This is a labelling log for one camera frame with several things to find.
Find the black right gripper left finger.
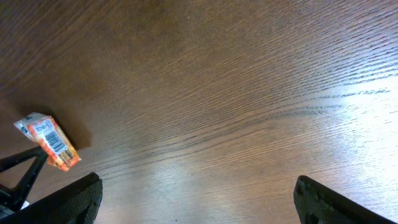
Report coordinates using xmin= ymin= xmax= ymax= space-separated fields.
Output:
xmin=1 ymin=172 xmax=103 ymax=224

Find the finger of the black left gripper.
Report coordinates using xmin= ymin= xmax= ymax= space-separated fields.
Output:
xmin=1 ymin=146 xmax=49 ymax=212

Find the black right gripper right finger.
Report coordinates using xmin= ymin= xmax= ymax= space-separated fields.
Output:
xmin=294 ymin=175 xmax=395 ymax=224

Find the orange tissue pack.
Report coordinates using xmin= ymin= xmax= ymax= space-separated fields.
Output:
xmin=14 ymin=112 xmax=81 ymax=171

